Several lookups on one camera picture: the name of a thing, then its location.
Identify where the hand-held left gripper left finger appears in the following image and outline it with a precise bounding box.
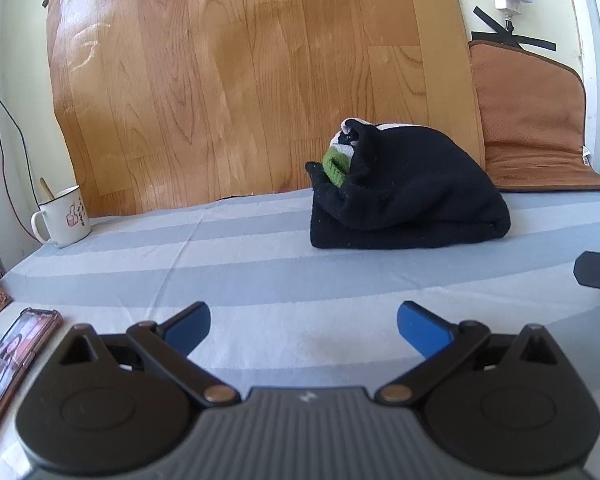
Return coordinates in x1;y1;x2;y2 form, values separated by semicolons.
55;301;242;407

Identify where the black cable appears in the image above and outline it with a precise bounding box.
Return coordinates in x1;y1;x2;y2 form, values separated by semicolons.
0;0;43;241

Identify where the smartphone in brown case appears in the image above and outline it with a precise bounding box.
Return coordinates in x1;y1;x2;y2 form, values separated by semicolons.
0;307;63;446

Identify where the white enamel mug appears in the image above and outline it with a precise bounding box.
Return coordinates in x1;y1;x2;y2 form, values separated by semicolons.
31;185;92;249

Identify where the grey white striped blanket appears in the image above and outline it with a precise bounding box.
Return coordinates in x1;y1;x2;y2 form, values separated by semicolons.
0;182;600;480

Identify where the black tape cross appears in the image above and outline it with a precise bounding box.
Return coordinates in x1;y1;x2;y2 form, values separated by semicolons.
471;6;558;52

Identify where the wood-grain vinyl sheet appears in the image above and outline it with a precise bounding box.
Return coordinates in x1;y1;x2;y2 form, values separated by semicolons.
46;0;486;218

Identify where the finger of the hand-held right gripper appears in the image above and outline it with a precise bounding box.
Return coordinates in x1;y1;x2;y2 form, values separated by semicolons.
573;251;600;306

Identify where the black green white knitted garment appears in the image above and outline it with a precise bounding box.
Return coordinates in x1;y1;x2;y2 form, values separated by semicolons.
305;118;512;251

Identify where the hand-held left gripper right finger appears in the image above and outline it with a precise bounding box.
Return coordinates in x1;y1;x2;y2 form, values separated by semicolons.
375;301;561;407

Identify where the brown perforated cushion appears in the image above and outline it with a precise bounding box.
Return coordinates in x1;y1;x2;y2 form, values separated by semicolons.
469;41;600;193

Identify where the red cable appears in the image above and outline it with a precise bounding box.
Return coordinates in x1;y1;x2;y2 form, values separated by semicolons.
0;75;42;242

